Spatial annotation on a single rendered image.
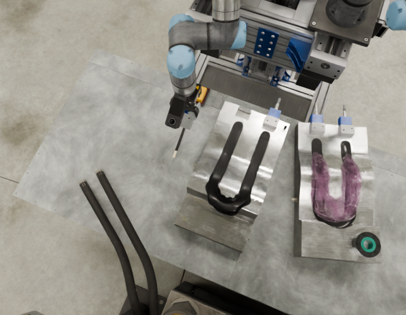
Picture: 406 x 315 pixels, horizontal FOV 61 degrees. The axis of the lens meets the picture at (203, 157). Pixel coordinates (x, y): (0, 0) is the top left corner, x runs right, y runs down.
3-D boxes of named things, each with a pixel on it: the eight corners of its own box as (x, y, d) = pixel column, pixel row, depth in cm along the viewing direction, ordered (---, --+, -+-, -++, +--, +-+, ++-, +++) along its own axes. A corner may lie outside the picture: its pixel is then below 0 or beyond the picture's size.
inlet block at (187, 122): (191, 95, 132) (190, 89, 127) (203, 100, 131) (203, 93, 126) (177, 125, 128) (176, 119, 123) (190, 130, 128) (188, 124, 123)
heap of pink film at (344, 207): (307, 150, 130) (313, 144, 122) (355, 154, 129) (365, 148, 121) (307, 220, 122) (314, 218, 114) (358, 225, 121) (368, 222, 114)
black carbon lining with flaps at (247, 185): (233, 121, 132) (235, 110, 123) (273, 135, 130) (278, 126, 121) (199, 205, 123) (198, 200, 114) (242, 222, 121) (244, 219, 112)
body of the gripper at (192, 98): (202, 93, 118) (202, 75, 107) (192, 115, 116) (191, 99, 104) (182, 85, 119) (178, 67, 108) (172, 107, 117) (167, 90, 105)
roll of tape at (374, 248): (368, 262, 113) (373, 262, 109) (346, 247, 114) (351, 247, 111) (380, 242, 114) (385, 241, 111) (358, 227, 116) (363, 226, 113)
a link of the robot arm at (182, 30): (206, 28, 105) (207, 60, 102) (169, 29, 105) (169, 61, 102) (206, 10, 97) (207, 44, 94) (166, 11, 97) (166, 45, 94)
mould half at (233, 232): (223, 110, 141) (225, 94, 128) (285, 132, 138) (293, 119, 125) (175, 225, 128) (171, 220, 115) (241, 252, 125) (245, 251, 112)
